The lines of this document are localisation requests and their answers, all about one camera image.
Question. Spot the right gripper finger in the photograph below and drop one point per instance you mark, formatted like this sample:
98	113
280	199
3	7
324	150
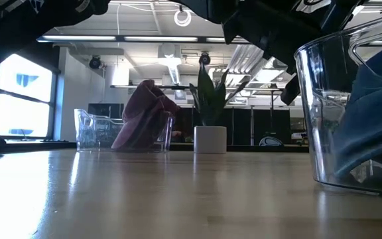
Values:
340	63
290	93

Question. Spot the blue denim baseball cap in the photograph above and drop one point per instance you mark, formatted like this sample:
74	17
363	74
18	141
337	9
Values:
376	132

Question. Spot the maroon baseball cap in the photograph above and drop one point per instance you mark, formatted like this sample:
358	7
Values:
141	113

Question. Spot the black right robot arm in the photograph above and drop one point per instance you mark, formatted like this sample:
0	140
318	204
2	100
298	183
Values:
211	8

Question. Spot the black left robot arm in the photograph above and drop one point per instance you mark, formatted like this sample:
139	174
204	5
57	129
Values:
12	33

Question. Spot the black partition panels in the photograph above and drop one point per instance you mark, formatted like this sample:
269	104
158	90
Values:
264	126

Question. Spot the clear plastic bin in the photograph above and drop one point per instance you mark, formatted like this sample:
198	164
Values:
313	132
91	132

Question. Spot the white black patterned ball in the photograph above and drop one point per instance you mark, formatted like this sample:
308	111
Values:
270	141

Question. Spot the long ceiling light strip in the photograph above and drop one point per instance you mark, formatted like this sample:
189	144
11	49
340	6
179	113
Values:
78	38
161	38
217	40

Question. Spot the black round ceiling speaker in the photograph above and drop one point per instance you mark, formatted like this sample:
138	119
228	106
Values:
95	62
204	58

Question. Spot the green snake plant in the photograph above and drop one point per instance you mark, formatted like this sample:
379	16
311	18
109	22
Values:
209	99

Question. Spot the white round plant pot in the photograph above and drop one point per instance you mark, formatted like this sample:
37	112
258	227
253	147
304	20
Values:
210	139

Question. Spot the large paned window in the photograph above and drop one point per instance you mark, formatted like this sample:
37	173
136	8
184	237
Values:
22	99

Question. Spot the white ceiling air duct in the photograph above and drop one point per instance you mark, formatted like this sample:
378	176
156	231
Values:
170	61

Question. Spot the black wall monitor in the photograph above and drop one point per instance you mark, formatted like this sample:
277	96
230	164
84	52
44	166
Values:
104	110

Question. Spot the black aluminium table frame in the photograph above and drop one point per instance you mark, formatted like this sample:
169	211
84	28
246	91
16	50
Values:
28	146

